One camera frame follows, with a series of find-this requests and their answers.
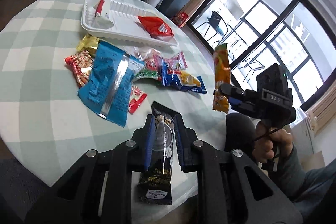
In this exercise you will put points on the gold snack packet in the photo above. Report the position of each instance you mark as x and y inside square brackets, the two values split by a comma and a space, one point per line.
[88, 44]

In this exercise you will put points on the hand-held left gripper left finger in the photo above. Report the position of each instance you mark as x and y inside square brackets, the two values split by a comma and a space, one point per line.
[149, 140]

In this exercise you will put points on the pink snack packet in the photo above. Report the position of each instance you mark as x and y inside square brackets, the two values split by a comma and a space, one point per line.
[173, 62]

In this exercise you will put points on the person's right forearm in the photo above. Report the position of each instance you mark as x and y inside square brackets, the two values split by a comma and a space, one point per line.
[309, 182]

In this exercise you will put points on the blue and yellow chips packet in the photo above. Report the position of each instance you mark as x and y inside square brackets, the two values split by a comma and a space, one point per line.
[183, 79]

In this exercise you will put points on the orange snack packet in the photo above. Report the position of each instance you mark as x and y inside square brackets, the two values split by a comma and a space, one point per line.
[221, 69]

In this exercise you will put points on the black window frame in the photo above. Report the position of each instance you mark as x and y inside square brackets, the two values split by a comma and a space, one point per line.
[273, 27]

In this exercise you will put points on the person's right hand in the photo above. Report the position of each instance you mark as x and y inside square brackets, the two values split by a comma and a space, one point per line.
[265, 145]

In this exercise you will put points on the large blue snack packet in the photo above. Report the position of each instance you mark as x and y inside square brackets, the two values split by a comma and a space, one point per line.
[105, 77]

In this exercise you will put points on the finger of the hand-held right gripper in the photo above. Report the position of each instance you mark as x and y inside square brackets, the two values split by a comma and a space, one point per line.
[244, 108]
[241, 92]

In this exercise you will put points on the white plastic tray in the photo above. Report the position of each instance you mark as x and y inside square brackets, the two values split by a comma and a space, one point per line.
[126, 8]

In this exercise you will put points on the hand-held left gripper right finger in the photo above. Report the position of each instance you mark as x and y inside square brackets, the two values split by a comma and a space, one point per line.
[179, 140]

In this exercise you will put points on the red bag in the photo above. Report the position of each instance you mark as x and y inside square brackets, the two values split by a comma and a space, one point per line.
[180, 19]

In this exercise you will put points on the checkered tablecloth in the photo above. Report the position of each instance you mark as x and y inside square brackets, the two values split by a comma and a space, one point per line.
[39, 29]

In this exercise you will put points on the black snack packet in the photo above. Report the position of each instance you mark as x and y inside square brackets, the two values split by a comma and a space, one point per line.
[160, 182]

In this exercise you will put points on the clear snack packet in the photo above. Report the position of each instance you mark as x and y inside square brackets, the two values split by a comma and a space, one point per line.
[141, 52]

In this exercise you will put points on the red patterned snack packet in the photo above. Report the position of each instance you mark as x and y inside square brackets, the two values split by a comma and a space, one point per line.
[78, 66]

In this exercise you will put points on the red heart-print snack packet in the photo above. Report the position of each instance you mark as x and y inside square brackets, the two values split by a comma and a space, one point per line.
[99, 6]

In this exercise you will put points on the small red and white packet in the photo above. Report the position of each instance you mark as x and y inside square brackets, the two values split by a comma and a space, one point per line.
[136, 100]

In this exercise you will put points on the green snack packet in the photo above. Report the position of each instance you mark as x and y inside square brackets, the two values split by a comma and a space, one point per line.
[147, 73]

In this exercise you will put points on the black outdoor chair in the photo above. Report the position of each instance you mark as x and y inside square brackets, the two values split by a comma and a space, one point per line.
[215, 19]

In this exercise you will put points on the plain red snack packet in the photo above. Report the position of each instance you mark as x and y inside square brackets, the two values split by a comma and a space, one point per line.
[155, 25]

